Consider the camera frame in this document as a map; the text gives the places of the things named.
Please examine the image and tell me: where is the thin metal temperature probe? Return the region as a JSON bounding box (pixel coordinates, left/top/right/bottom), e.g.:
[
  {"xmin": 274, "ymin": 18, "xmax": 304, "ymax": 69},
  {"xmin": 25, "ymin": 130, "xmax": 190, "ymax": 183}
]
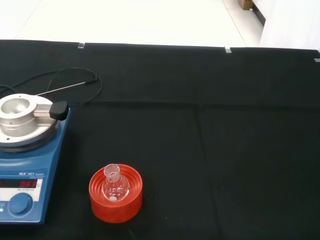
[{"xmin": 34, "ymin": 79, "xmax": 98, "ymax": 97}]

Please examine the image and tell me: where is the orange ribbed flask stand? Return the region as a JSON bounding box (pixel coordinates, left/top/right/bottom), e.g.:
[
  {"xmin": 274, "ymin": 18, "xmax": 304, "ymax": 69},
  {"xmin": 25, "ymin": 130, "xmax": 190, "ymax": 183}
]
[{"xmin": 88, "ymin": 163, "xmax": 144, "ymax": 224}]

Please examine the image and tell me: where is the brown cardboard box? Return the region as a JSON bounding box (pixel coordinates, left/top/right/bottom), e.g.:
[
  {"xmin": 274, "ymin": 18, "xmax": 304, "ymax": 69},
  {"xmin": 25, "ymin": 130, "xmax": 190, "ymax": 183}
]
[{"xmin": 238, "ymin": 0, "xmax": 254, "ymax": 11}]

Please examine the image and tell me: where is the thin black probe cable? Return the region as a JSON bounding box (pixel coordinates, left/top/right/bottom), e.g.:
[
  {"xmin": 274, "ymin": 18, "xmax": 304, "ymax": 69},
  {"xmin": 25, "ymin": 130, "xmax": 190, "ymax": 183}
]
[{"xmin": 0, "ymin": 66, "xmax": 103, "ymax": 106}]

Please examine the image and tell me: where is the blue-base heater with steel plate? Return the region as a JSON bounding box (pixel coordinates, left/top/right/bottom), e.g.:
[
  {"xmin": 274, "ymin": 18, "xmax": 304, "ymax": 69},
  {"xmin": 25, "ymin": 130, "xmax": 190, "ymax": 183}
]
[{"xmin": 0, "ymin": 93, "xmax": 72, "ymax": 225}]

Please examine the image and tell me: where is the black cloth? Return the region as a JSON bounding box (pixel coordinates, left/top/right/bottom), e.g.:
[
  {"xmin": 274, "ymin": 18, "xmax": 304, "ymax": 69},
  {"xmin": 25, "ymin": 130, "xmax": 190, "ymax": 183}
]
[{"xmin": 0, "ymin": 39, "xmax": 320, "ymax": 240}]

